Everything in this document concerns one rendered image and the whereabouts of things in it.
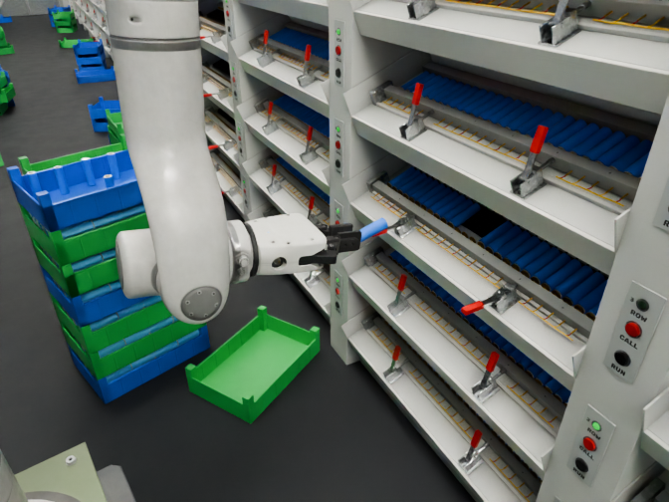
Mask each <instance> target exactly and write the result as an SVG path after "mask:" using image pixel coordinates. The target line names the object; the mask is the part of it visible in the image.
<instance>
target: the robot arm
mask: <svg viewBox="0 0 669 502"><path fill-rule="evenodd" d="M105 4H106V11H107V18H108V25H109V32H110V39H111V52H112V59H113V66H114V72H115V79H116V86H117V92H118V99H119V105H120V111H121V118H122V124H123V130H124V135H125V140H126V145H127V149H128V153H129V157H130V160H131V164H132V167H133V170H134V173H135V176H136V180H137V183H138V186H139V190H140V193H141V197H142V201H143V204H144V208H145V212H146V216H147V220H148V224H149V228H148V229H138V230H128V231H121V232H120V233H119V234H118V235H117V237H116V241H115V258H116V265H117V272H118V277H119V282H120V285H121V288H122V291H123V293H124V295H125V296H126V297H127V298H128V299H136V298H142V297H148V296H160V297H161V300H162V302H163V304H164V306H165V307H166V308H167V310H168V311H169V312H170V313H171V315H172V316H174V317H175V318H176V319H177V320H179V321H181V322H183V323H187V324H193V325H197V324H203V323H206V322H209V321H210V320H212V319H214V318H215V317H216V316H217V315H218V314H219V313H220V312H221V310H222V309H223V307H224V305H225V303H226V301H227V297H228V293H229V286H230V284H232V283H234V284H237V283H239V282H245V281H247V280H248V279H249V278H250V277H254V276H255V275H256V274H257V275H282V274H294V273H302V272H309V271H314V270H318V269H321V268H323V267H324V264H335V263H336V257H337V255H338V253H342V252H349V251H356V250H358V249H359V246H360V240H361V234H362V233H361V231H360V230H354V231H352V227H353V225H352V224H351V223H343V224H334V225H329V228H328V226H327V225H325V224H320V225H314V224H313V223H312V222H311V221H310V220H308V219H307V218H306V217H305V216H304V215H302V214H300V213H291V214H283V215H276V216H270V217H264V218H259V219H254V220H251V221H247V222H244V223H242V222H241V221H240V220H231V221H227V218H226V212H225V206H224V201H223V196H222V192H221V188H220V184H219V181H218V177H217V174H216V171H215V168H214V165H213V162H212V159H211V156H210V153H209V149H208V145H207V140H206V132H205V115H204V95H203V77H202V59H201V43H200V28H199V13H198V0H105ZM326 244H328V248H327V250H325V248H326ZM0 502H53V501H48V500H28V499H27V497H26V496H25V494H24V492H23V490H22V488H21V486H20V484H19V483H18V481H17V479H16V477H15V475H14V473H13V472H12V470H11V468H10V466H9V464H8V462H7V461H6V459H5V457H4V455H3V453H2V451H1V449H0Z"/></svg>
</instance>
